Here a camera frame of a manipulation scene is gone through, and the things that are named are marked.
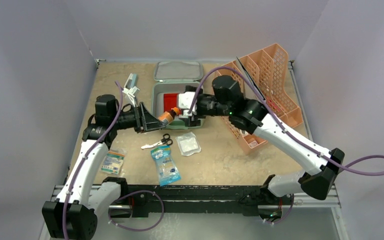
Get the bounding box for white gauze packets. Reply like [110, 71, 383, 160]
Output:
[175, 132, 202, 157]

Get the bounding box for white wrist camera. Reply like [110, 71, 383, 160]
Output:
[177, 91, 197, 119]
[122, 86, 140, 107]

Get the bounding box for peach plastic file organizer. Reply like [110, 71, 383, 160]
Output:
[214, 43, 304, 155]

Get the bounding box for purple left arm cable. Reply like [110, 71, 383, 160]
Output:
[62, 81, 125, 240]

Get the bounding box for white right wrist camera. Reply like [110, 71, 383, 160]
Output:
[177, 91, 197, 119]

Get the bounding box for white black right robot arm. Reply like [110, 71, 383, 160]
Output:
[177, 75, 345, 204]

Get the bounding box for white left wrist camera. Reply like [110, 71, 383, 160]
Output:
[122, 86, 140, 107]

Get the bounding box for bandage box in bag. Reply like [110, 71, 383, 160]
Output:
[100, 148, 127, 176]

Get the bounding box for blue wet wipes packet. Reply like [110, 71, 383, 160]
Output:
[150, 145, 181, 187]

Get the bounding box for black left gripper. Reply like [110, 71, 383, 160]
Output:
[111, 102, 165, 133]

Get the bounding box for grey folder in organizer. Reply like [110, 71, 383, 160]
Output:
[235, 56, 266, 103]

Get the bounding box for brown glass medicine bottle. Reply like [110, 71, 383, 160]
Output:
[158, 107, 181, 126]

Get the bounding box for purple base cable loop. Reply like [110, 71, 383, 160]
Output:
[108, 189, 165, 233]

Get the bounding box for black handled scissors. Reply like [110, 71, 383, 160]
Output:
[140, 133, 173, 150]

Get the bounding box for red first aid pouch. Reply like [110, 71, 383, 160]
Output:
[163, 93, 178, 112]

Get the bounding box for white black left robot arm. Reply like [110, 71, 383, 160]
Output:
[42, 94, 165, 240]

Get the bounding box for mint green open case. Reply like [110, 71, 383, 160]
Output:
[151, 61, 204, 117]

